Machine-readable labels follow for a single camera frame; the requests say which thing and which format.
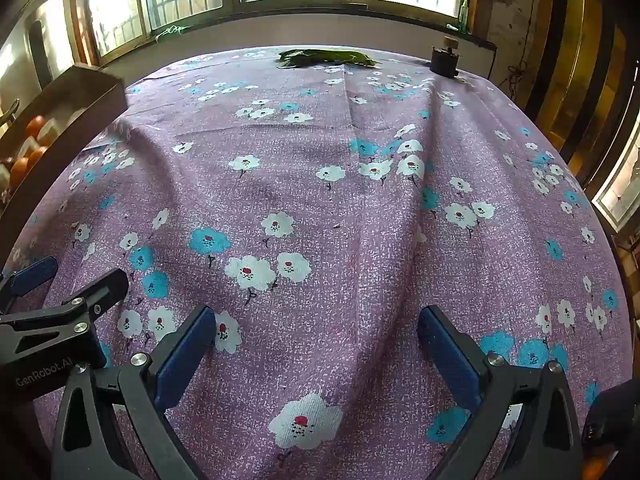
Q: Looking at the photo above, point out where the yellow wooden door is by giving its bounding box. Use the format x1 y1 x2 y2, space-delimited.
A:
525 0 640 171

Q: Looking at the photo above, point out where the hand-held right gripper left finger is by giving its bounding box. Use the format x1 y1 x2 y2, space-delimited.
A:
50 304 217 480

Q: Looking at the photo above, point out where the small black jar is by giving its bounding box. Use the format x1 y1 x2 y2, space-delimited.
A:
430 35 460 78

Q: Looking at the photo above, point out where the standing air conditioner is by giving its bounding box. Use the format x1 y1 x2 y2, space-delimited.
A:
10 0 77 106

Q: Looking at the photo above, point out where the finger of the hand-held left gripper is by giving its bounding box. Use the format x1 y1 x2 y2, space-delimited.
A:
0 267 130 356
0 256 60 311

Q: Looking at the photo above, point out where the green cloth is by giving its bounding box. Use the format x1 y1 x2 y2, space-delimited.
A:
152 24 193 43

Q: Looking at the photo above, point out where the green leafy vegetable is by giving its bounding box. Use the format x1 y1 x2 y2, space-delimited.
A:
276 47 379 70

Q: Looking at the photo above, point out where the dark wooden chair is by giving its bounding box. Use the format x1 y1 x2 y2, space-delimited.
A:
0 99 22 128

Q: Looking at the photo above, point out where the framed picture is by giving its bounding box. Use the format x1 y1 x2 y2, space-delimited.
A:
592 125 640 233

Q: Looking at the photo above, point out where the shallow cardboard box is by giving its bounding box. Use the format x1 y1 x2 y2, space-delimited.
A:
0 62 128 226

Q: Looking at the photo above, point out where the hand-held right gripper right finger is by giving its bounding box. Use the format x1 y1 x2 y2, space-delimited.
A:
417 305 585 480

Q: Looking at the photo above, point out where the purple floral tablecloth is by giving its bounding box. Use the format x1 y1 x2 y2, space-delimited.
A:
0 45 633 480

